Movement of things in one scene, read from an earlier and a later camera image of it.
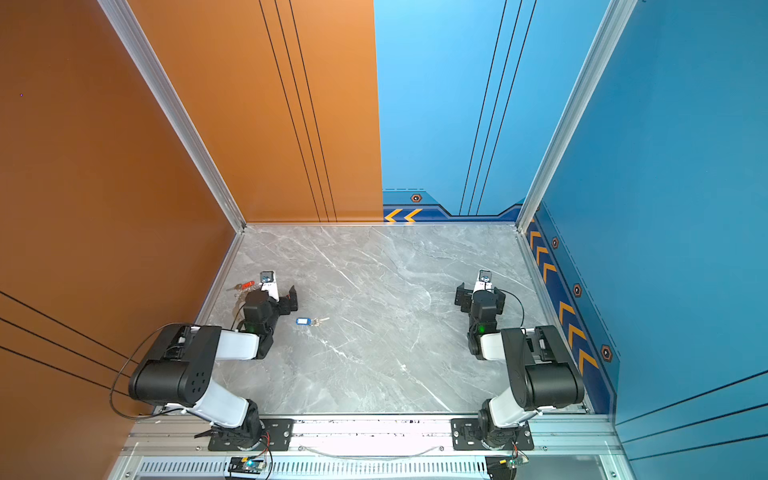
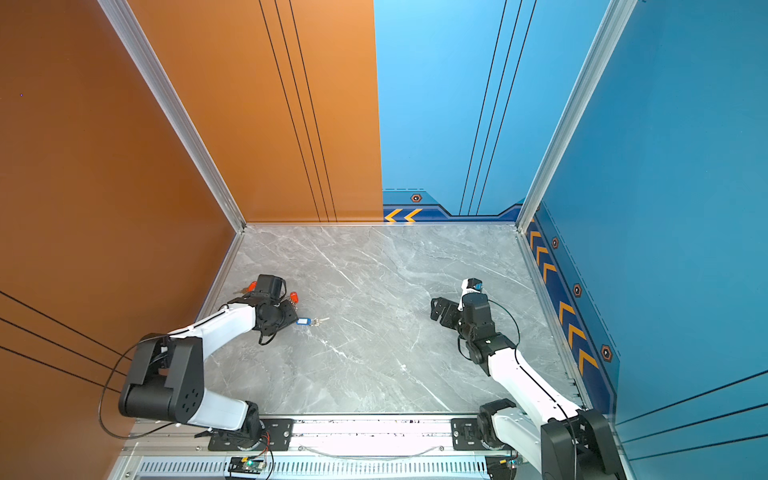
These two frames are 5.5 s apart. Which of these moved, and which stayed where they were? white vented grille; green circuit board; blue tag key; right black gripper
Moved: right black gripper
Stayed: white vented grille; blue tag key; green circuit board
